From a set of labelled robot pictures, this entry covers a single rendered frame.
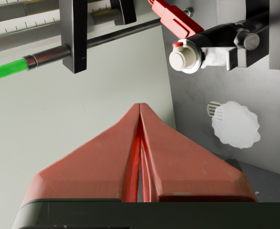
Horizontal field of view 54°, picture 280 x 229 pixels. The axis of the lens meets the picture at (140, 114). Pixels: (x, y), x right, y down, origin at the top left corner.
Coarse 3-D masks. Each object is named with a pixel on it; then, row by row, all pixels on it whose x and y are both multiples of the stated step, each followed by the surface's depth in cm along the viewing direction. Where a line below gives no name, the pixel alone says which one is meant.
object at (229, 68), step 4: (232, 48) 19; (236, 48) 19; (228, 52) 19; (232, 52) 19; (236, 52) 19; (228, 56) 19; (232, 56) 19; (236, 56) 19; (228, 60) 19; (232, 60) 19; (236, 60) 20; (228, 64) 19; (232, 64) 19; (236, 64) 20; (228, 68) 19; (232, 68) 19
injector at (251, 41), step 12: (264, 12) 30; (228, 24) 25; (240, 24) 26; (252, 24) 27; (264, 24) 29; (192, 36) 22; (204, 36) 22; (216, 36) 23; (228, 36) 24; (240, 36) 23; (252, 36) 23; (240, 48) 24; (252, 48) 23; (192, 72) 22
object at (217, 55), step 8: (200, 48) 21; (208, 48) 21; (216, 48) 20; (224, 48) 20; (208, 56) 21; (216, 56) 21; (224, 56) 20; (208, 64) 21; (216, 64) 21; (224, 64) 20
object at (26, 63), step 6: (18, 60) 32; (24, 60) 33; (30, 60) 33; (0, 66) 31; (6, 66) 31; (12, 66) 32; (18, 66) 32; (24, 66) 33; (30, 66) 33; (0, 72) 31; (6, 72) 31; (12, 72) 32; (18, 72) 33; (0, 78) 31
